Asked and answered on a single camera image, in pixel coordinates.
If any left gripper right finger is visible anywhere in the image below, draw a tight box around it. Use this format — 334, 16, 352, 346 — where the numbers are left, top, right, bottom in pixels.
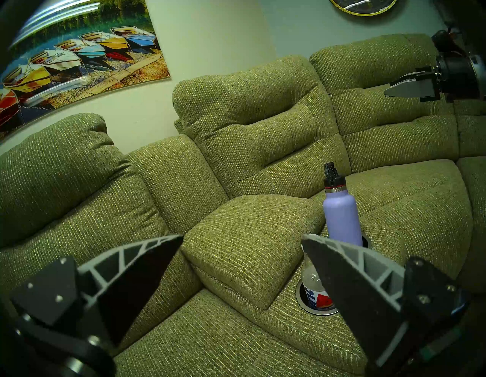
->
301, 234, 469, 375

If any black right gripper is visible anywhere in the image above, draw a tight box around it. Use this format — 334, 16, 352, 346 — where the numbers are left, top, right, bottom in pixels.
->
384, 53, 484, 102

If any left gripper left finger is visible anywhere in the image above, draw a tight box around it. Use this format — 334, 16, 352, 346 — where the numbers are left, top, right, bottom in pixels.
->
11, 234, 185, 354

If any clear plastic water bottle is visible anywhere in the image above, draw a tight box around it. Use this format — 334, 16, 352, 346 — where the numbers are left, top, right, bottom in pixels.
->
302, 234, 336, 311

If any purple metal bottle black cap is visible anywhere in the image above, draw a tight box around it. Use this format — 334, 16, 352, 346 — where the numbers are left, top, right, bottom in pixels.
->
323, 162, 363, 247

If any olive console armrest lid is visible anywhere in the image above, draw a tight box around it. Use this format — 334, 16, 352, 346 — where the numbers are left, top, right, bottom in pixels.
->
181, 195, 326, 310

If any olive green fabric sofa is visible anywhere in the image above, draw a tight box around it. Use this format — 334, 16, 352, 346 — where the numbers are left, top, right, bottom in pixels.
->
0, 33, 486, 377

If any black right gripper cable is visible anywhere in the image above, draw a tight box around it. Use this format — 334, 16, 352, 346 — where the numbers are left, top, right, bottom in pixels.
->
432, 30, 465, 54

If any colourful boats wall picture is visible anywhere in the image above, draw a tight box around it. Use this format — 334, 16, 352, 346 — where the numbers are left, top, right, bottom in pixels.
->
0, 0, 170, 141

